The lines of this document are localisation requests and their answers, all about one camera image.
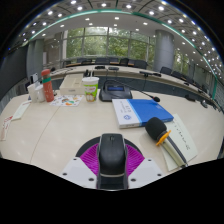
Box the white standing appliance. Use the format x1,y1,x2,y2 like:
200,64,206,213
31,72,40,84

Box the tall white cup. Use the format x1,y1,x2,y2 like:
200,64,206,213
27,83,38,103

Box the dark office chairs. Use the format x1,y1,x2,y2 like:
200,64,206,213
63,57,214,98

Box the paper cup with green print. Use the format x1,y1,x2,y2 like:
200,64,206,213
81,76,100,103

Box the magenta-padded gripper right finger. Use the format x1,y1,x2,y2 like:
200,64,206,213
124,143,164,190

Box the black desktop conference microphone unit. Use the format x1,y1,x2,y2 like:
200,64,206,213
98,78,161,103

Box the handheld microphone with black foam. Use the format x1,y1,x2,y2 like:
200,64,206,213
144,116,189,168

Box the blue and white book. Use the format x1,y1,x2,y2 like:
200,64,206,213
111,98,175,129

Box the pale notebook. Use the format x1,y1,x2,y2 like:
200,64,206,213
159,113,199,173

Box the white paper booklet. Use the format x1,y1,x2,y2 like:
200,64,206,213
11,100,33,121

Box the ceiling lights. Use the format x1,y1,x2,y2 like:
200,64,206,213
18,0,223,78

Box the colourful printed leaflet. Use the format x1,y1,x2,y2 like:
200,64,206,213
49,94,84,108

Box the red bottle with green band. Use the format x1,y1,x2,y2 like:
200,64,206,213
40,68,55,103

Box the beige cardboard box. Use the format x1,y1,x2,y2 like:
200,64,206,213
59,73,85,96

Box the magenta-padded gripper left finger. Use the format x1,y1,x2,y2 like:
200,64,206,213
60,143,101,190

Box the black computer mouse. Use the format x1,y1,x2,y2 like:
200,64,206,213
96,133,129,191

